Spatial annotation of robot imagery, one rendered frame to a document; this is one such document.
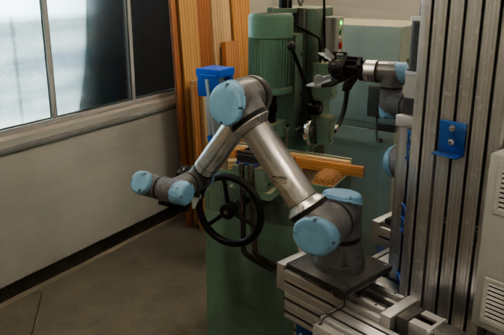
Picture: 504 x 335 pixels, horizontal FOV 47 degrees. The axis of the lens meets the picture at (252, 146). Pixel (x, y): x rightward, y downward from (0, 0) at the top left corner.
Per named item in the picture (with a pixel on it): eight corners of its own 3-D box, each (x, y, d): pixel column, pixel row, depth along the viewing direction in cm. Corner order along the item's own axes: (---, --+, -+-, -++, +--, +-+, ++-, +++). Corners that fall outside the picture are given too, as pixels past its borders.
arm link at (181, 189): (202, 175, 183) (174, 169, 189) (180, 186, 174) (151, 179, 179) (202, 198, 186) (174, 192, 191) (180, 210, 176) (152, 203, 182)
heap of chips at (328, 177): (309, 182, 217) (309, 173, 216) (322, 171, 229) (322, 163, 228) (331, 186, 213) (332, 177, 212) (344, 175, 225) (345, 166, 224)
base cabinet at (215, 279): (205, 355, 262) (202, 209, 242) (263, 296, 311) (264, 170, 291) (298, 387, 242) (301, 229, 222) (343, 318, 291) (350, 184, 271)
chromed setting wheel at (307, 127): (301, 148, 240) (301, 119, 237) (312, 141, 251) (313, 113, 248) (307, 149, 239) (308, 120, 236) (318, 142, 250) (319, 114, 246)
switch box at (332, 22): (321, 55, 248) (322, 16, 243) (329, 52, 256) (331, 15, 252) (334, 55, 245) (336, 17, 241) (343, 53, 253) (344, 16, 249)
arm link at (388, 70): (405, 89, 192) (406, 63, 190) (373, 86, 197) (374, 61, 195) (410, 85, 199) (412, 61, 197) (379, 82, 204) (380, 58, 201)
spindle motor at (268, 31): (240, 94, 229) (239, 13, 221) (260, 87, 244) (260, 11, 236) (280, 98, 222) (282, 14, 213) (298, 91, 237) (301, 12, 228)
